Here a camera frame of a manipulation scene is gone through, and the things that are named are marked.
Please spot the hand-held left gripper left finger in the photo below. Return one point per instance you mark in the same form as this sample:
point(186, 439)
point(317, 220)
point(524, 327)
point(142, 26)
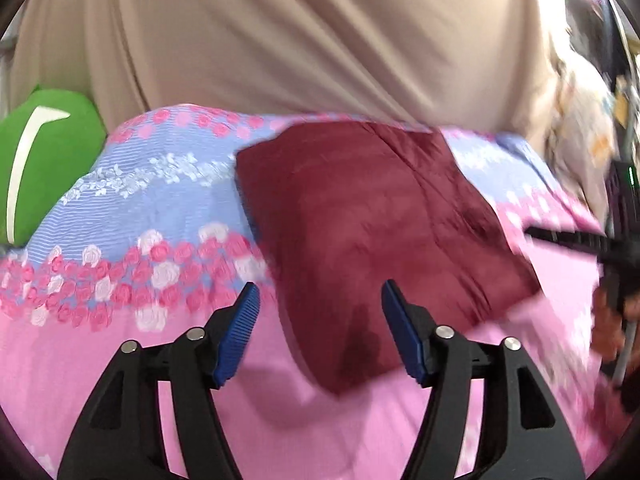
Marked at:
point(240, 332)

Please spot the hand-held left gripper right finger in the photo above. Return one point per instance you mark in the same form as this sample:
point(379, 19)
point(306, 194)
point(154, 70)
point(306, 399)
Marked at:
point(402, 332)

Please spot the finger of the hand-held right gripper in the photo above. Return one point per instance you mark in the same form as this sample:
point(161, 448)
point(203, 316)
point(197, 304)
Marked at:
point(565, 241)

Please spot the maroon quilted down jacket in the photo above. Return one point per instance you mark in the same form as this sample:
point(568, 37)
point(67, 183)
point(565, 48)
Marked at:
point(375, 230)

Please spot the person's right hand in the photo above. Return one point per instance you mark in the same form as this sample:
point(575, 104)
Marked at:
point(607, 325)

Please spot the cream patterned cloth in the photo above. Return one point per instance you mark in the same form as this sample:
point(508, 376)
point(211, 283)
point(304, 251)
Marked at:
point(580, 135)

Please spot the pink blue floral blanket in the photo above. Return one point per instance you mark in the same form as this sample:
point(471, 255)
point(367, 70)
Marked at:
point(125, 210)

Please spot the green pillow with white stripe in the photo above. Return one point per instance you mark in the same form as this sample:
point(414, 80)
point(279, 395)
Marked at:
point(55, 160)

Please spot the beige curtain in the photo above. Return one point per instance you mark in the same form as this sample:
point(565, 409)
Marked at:
point(300, 35)

